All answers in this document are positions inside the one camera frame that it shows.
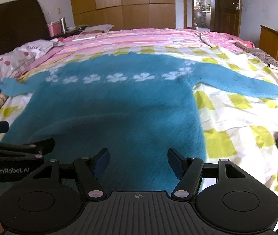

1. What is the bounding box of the dark brown wooden door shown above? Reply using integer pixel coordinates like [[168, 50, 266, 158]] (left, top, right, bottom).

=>
[[210, 0, 241, 36]]

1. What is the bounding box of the blue fuzzy flower sweater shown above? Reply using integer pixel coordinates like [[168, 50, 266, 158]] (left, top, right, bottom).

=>
[[0, 52, 278, 192]]

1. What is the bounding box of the yellow white checkered bedsheet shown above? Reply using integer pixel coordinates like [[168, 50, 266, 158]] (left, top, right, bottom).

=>
[[0, 54, 278, 196]]

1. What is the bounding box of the pink striped quilt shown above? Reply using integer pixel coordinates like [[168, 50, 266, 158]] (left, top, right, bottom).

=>
[[14, 27, 256, 79]]

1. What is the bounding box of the white pink dotted pillow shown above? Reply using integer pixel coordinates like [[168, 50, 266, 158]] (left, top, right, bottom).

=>
[[0, 39, 55, 81]]

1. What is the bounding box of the silver thermos bottle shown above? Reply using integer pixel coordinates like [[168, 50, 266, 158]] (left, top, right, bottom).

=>
[[59, 18, 67, 33]]

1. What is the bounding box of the wooden wardrobe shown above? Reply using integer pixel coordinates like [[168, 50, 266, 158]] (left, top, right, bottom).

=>
[[70, 0, 175, 30]]

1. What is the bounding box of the brown patterned folded cloth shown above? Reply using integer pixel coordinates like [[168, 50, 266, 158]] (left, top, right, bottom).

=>
[[234, 41, 278, 70]]

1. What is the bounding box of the dark brown headboard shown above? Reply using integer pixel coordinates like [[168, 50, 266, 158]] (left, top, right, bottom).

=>
[[0, 0, 50, 55]]

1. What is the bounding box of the white grey cloth on nightstand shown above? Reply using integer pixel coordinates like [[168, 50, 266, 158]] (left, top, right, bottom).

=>
[[81, 24, 114, 33]]

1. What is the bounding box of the pink storage box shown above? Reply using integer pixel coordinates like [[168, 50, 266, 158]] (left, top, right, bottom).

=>
[[48, 21, 62, 37]]

